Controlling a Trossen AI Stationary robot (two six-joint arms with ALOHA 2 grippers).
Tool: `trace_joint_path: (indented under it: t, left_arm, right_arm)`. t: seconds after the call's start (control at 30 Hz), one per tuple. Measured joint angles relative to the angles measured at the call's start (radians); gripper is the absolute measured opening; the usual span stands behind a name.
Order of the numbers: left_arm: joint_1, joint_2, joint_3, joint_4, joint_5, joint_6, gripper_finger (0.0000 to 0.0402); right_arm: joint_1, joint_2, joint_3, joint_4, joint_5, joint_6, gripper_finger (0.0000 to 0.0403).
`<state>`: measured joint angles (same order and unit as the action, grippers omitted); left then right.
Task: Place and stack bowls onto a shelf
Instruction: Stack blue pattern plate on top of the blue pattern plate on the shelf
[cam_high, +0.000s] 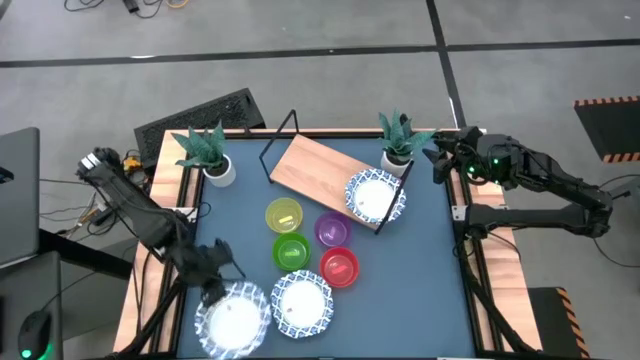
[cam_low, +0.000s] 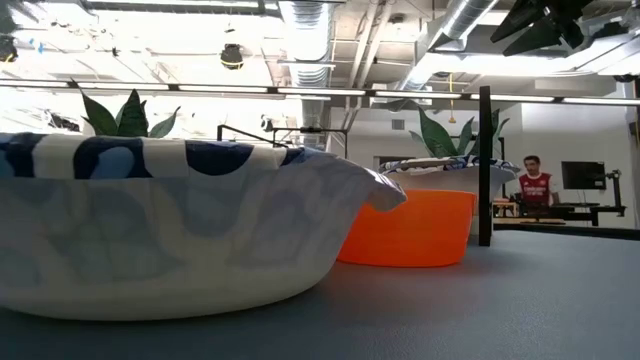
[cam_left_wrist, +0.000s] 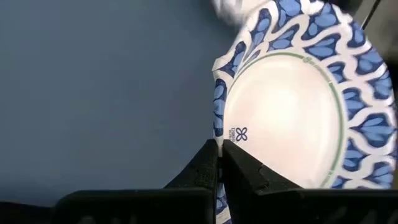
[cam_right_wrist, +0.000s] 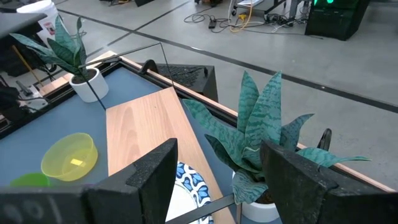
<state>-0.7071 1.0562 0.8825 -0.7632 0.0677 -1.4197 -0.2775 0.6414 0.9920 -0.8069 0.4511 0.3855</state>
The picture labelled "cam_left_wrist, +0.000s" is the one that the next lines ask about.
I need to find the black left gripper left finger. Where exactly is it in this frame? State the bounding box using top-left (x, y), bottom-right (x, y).
top-left (53, 139), bottom-right (219, 224)

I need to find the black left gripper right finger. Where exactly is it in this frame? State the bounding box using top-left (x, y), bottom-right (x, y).
top-left (222, 139), bottom-right (398, 224)

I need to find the blue patterned white paper plate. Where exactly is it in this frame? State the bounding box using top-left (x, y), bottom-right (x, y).
top-left (212, 0), bottom-right (398, 224)

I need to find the blue table mat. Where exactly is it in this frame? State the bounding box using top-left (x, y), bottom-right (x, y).
top-left (0, 0), bottom-right (240, 207)

